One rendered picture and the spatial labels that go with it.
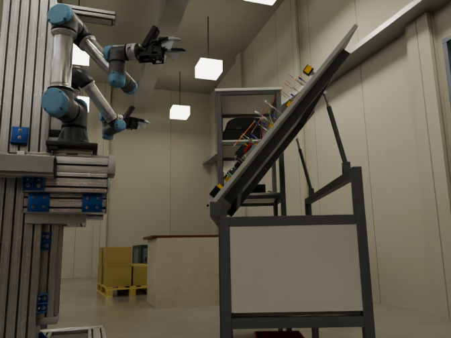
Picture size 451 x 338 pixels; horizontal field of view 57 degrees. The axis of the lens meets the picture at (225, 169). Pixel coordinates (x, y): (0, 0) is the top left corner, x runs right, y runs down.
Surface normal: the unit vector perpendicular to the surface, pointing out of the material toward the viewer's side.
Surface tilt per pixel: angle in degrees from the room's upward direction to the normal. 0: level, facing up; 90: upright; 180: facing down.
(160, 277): 90
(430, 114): 90
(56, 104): 98
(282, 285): 90
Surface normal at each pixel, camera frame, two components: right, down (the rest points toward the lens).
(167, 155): 0.31, -0.18
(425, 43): -0.95, -0.04
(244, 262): -0.02, -0.18
